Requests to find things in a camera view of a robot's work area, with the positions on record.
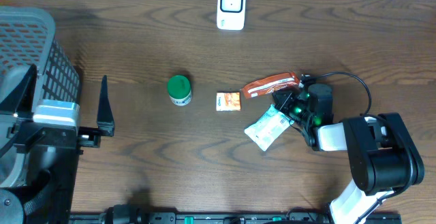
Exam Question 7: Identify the small orange sachet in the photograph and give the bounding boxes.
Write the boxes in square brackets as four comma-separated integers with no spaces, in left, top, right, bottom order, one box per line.
[216,92,241,112]

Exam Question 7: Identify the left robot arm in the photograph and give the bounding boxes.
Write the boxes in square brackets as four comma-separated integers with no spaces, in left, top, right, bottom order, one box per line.
[1,65,115,223]

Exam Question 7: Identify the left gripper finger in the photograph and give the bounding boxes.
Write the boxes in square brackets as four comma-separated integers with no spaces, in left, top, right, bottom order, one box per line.
[97,76,115,137]
[1,65,37,114]

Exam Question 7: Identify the orange snack bar wrapper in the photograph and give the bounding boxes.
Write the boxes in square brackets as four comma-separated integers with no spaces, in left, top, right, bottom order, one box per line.
[240,72,300,99]

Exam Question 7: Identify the grey plastic basket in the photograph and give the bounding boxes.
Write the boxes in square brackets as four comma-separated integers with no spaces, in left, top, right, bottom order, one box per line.
[1,6,81,108]

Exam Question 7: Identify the white barcode scanner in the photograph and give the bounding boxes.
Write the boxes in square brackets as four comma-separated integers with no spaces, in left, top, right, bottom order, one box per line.
[216,0,247,31]

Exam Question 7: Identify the green lid jar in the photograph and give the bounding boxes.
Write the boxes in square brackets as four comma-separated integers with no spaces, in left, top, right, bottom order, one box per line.
[167,75,192,106]

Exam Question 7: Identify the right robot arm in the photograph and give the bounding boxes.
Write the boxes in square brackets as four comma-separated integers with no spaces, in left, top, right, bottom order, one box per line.
[272,84,424,223]

